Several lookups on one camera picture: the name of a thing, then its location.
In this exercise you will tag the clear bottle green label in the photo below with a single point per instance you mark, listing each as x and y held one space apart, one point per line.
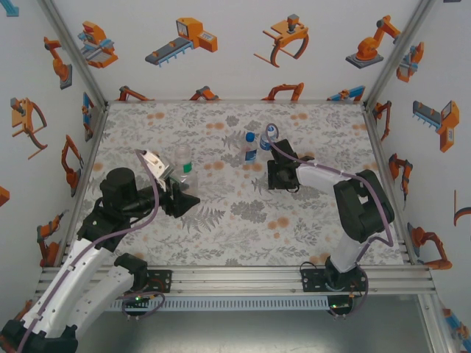
184 162

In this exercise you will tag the small round bottle blue label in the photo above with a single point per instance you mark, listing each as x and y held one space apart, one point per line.
264 144

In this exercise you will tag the square clear bottle blue label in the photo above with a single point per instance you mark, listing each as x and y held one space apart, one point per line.
251 154

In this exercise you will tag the small white bottle cap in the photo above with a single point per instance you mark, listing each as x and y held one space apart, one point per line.
271 130

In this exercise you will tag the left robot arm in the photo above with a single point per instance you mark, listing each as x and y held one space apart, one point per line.
70 290

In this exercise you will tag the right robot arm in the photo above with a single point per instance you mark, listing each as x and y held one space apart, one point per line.
364 206

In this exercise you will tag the floral patterned table cover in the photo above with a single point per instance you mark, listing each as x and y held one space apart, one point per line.
235 239

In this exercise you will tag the grey metal sheet panel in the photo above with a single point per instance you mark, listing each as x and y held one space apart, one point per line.
235 334

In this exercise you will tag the aluminium side rail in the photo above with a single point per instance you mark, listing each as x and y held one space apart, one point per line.
85 184
379 147

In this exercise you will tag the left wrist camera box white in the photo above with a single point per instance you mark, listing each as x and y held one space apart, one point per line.
156 165

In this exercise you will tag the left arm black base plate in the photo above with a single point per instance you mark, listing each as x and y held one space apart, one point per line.
163 281

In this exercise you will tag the thin aluminium rail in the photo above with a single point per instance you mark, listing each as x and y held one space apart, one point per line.
235 101

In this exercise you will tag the wide aluminium frame rail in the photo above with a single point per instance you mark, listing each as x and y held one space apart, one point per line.
235 281

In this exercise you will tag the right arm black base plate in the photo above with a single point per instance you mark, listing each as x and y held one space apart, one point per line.
312 281

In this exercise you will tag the aluminium frame post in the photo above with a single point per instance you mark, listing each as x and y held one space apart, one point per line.
79 55
397 55

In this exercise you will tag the aluminium frame leg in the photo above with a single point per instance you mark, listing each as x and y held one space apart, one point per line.
436 323

